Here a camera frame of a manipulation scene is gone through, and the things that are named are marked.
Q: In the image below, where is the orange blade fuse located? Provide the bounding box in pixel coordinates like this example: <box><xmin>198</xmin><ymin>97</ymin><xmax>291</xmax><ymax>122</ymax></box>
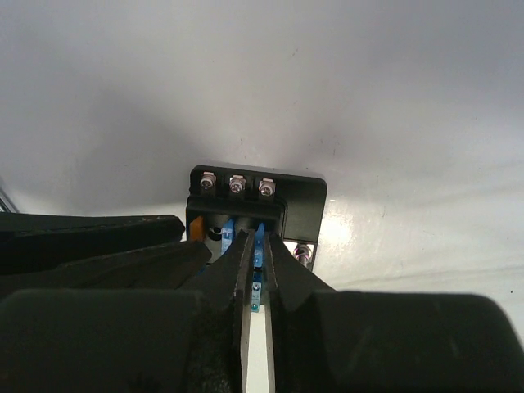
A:
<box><xmin>188</xmin><ymin>216</ymin><xmax>206</xmax><ymax>242</ymax></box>

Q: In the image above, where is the black fuse box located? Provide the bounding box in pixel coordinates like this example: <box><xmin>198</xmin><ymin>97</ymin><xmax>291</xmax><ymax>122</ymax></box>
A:
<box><xmin>186</xmin><ymin>165</ymin><xmax>328</xmax><ymax>269</ymax></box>

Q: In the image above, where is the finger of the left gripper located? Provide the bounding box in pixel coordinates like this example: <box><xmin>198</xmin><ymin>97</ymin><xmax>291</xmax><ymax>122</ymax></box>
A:
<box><xmin>1</xmin><ymin>241</ymin><xmax>212</xmax><ymax>299</ymax></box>
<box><xmin>1</xmin><ymin>213</ymin><xmax>185</xmax><ymax>275</ymax></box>

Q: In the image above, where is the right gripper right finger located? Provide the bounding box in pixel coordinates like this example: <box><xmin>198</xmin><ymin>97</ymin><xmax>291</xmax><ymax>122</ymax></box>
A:
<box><xmin>264</xmin><ymin>235</ymin><xmax>523</xmax><ymax>392</ymax></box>

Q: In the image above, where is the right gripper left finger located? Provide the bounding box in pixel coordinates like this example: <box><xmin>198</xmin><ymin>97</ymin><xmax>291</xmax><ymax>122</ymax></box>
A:
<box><xmin>1</xmin><ymin>231</ymin><xmax>255</xmax><ymax>392</ymax></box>

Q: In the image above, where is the blue blade fuse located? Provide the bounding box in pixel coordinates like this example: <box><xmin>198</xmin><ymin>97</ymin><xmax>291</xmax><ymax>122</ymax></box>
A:
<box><xmin>221</xmin><ymin>219</ymin><xmax>235</xmax><ymax>255</ymax></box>
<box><xmin>251</xmin><ymin>270</ymin><xmax>263</xmax><ymax>313</ymax></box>
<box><xmin>254</xmin><ymin>223</ymin><xmax>265</xmax><ymax>269</ymax></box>

